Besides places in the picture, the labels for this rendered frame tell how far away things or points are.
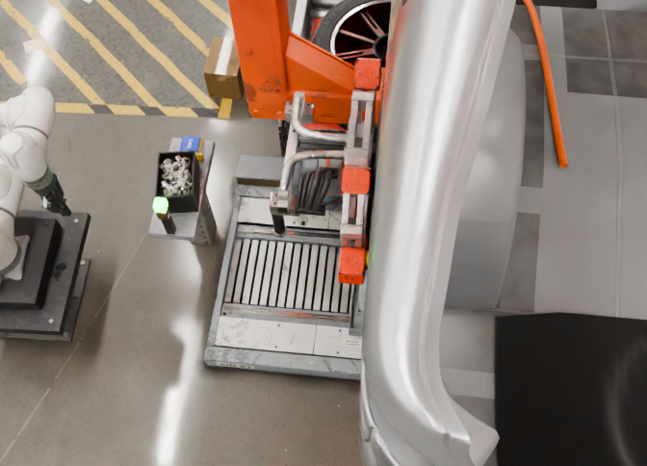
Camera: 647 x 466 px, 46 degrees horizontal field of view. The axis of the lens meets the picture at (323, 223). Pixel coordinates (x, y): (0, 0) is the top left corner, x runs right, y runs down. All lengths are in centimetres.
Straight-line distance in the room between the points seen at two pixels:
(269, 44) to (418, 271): 145
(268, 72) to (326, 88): 22
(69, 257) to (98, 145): 79
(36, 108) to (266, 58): 78
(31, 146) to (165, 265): 113
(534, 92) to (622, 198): 41
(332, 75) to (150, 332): 126
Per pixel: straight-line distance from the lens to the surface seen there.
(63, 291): 301
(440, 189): 137
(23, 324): 301
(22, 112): 242
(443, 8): 155
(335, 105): 283
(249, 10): 252
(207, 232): 318
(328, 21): 328
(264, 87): 279
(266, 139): 354
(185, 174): 280
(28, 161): 234
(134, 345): 317
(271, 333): 300
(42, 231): 307
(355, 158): 211
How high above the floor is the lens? 288
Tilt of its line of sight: 61 degrees down
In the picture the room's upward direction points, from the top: 4 degrees counter-clockwise
